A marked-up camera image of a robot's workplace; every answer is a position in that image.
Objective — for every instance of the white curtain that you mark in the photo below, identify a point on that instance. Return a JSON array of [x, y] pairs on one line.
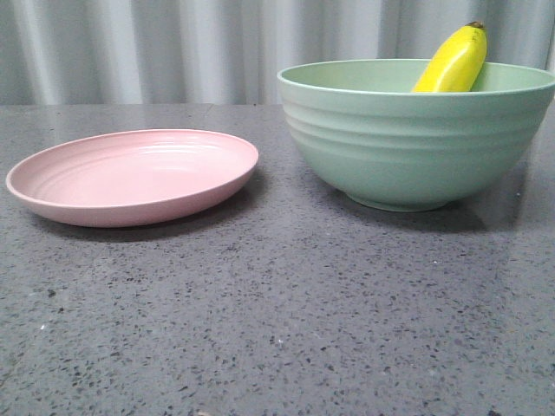
[[229, 52]]

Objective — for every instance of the yellow banana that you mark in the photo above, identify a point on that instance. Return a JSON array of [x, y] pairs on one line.
[[457, 63]]

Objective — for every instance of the green bowl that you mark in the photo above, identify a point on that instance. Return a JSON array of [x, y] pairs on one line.
[[362, 128]]

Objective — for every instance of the pink plate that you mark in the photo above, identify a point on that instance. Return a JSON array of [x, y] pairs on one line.
[[133, 178]]

